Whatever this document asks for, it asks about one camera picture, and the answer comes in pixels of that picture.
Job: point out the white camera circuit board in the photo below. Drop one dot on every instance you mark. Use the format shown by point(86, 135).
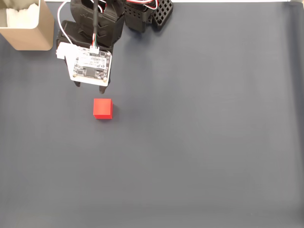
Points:
point(91, 69)

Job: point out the white tissue paper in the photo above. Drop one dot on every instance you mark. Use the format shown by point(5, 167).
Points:
point(21, 17)

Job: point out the grey blue mat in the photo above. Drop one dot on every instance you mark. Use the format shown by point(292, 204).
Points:
point(166, 142)

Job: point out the red cube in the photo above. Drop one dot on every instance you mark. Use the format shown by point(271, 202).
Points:
point(102, 108)

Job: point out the beige box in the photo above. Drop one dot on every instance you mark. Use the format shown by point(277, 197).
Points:
point(35, 39)

